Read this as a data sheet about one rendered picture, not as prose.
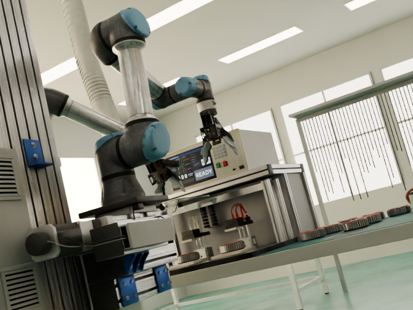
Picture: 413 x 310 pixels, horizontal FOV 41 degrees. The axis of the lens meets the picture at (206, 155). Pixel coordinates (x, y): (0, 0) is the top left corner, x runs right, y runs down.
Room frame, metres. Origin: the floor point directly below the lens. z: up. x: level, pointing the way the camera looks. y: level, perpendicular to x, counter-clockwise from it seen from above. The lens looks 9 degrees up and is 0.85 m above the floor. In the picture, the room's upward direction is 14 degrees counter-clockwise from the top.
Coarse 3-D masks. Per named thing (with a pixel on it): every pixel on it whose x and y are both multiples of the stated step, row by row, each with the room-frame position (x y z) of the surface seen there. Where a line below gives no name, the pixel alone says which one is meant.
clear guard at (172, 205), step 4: (196, 196) 2.60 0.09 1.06; (200, 196) 2.64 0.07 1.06; (204, 196) 2.67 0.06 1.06; (172, 200) 2.49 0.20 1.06; (176, 200) 2.47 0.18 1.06; (180, 200) 2.54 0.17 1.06; (184, 200) 2.60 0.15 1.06; (188, 200) 2.65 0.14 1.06; (192, 200) 2.71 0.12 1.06; (164, 204) 2.50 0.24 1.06; (168, 204) 2.49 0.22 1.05; (172, 204) 2.47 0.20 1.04; (176, 204) 2.45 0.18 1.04; (180, 204) 2.79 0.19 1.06; (168, 208) 2.47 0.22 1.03; (172, 208) 2.45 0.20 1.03; (172, 212) 2.43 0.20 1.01
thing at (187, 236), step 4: (184, 232) 2.65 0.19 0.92; (188, 232) 2.64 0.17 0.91; (192, 232) 2.63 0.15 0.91; (196, 232) 2.66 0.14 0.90; (200, 232) 2.69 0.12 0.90; (204, 232) 2.71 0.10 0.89; (208, 232) 2.75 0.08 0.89; (184, 236) 2.66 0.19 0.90; (188, 236) 2.65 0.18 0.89; (192, 236) 2.63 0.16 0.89; (196, 236) 2.64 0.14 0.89; (200, 236) 2.68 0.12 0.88; (204, 236) 2.72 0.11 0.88; (184, 240) 2.63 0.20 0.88; (188, 240) 2.62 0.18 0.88; (192, 240) 2.66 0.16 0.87; (196, 240) 2.74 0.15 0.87; (200, 240) 2.73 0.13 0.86; (200, 244) 2.73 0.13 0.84
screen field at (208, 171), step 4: (204, 168) 2.66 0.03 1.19; (208, 168) 2.65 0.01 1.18; (212, 168) 2.64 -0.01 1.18; (196, 172) 2.68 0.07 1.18; (200, 172) 2.67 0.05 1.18; (204, 172) 2.66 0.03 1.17; (208, 172) 2.65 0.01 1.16; (212, 172) 2.64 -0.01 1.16; (196, 176) 2.68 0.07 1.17; (200, 176) 2.67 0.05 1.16; (204, 176) 2.66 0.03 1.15; (208, 176) 2.65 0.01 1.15; (196, 180) 2.69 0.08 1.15
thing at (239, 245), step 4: (240, 240) 2.46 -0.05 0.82; (224, 244) 2.52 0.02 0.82; (228, 244) 2.44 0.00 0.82; (232, 244) 2.43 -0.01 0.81; (236, 244) 2.44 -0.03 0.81; (240, 244) 2.45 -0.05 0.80; (244, 244) 2.47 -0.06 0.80; (220, 248) 2.47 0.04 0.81; (224, 248) 2.45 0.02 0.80; (228, 248) 2.44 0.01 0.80; (232, 248) 2.43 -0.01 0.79; (236, 248) 2.44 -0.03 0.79; (240, 248) 2.45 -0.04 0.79; (224, 252) 2.46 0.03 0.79; (228, 252) 2.45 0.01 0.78
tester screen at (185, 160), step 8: (192, 152) 2.68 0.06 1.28; (200, 152) 2.66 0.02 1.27; (176, 160) 2.73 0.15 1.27; (184, 160) 2.71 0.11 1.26; (192, 160) 2.68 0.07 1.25; (176, 168) 2.73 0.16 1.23; (184, 168) 2.71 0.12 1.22; (192, 168) 2.69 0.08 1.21; (200, 168) 2.67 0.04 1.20; (192, 176) 2.69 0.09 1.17; (184, 184) 2.72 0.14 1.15
